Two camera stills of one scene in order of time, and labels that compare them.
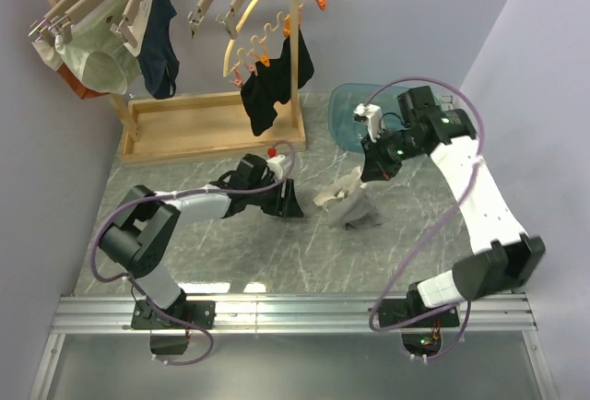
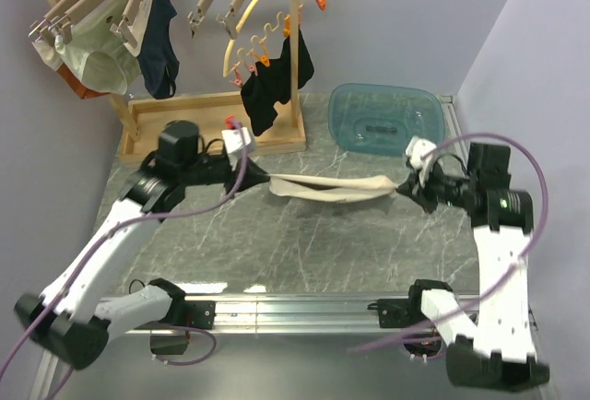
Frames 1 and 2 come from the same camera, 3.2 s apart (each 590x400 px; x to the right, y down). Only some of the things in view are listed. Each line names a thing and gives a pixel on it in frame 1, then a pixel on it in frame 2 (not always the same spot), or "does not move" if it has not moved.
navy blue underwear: [158, 64] does not move
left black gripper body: [271, 200] to [218, 171]
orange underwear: [82, 91] does not move
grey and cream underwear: [349, 205] to [318, 188]
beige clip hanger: [45, 27] does not move
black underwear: [268, 82] does not move
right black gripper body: [388, 153] to [439, 188]
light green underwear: [98, 52] does not move
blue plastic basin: [347, 132] does not move
